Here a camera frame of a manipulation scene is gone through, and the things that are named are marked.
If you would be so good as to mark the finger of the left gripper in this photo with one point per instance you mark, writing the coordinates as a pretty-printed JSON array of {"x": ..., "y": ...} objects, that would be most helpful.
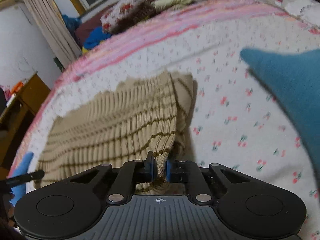
[{"x": 24, "y": 178}]

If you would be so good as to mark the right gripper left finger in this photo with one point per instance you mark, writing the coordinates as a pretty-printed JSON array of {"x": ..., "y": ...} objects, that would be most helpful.
[{"x": 131, "y": 173}]

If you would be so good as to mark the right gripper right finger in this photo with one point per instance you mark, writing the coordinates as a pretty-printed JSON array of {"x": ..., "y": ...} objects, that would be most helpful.
[{"x": 189, "y": 174}]

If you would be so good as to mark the beige striped ribbed sweater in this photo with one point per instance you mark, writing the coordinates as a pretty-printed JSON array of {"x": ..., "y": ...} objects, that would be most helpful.
[{"x": 141, "y": 116}]

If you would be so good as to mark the blue and yellow clothing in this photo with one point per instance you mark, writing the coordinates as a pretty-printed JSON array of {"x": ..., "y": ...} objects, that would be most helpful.
[{"x": 96, "y": 36}]

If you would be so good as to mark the blue knit folded garment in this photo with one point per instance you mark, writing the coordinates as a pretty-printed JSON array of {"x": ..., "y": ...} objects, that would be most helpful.
[{"x": 22, "y": 169}]

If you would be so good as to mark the wooden desk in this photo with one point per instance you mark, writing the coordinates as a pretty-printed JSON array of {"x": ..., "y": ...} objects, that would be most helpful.
[{"x": 16, "y": 119}]

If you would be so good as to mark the cherry print bed sheet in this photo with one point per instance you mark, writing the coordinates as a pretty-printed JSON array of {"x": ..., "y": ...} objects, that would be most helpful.
[{"x": 225, "y": 104}]

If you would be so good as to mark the orange object on desk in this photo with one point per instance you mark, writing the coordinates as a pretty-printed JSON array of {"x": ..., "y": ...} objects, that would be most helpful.
[{"x": 16, "y": 88}]

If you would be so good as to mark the teal fleece folded garment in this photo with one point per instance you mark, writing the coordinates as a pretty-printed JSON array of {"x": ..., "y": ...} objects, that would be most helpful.
[{"x": 294, "y": 80}]

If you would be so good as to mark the blue plastic bag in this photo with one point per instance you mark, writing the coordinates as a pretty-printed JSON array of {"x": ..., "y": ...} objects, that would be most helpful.
[{"x": 71, "y": 23}]

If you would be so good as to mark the maroon bench cushion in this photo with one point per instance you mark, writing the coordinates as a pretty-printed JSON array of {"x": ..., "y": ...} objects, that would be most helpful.
[{"x": 92, "y": 20}]

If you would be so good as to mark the red floral pillow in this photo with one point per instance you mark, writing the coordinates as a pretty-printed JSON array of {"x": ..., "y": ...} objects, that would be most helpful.
[{"x": 125, "y": 14}]

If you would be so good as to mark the beige left curtain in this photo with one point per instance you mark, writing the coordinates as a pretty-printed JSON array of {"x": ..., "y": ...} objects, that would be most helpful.
[{"x": 49, "y": 19}]

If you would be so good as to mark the pale green pillow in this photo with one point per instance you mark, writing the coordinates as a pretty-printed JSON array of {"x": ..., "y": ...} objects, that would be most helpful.
[{"x": 162, "y": 5}]

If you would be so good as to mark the pink striped blanket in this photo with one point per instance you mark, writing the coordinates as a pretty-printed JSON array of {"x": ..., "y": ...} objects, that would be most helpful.
[{"x": 162, "y": 30}]

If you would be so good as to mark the white floral pillowcase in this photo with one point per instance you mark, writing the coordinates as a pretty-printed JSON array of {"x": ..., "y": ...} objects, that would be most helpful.
[{"x": 305, "y": 10}]

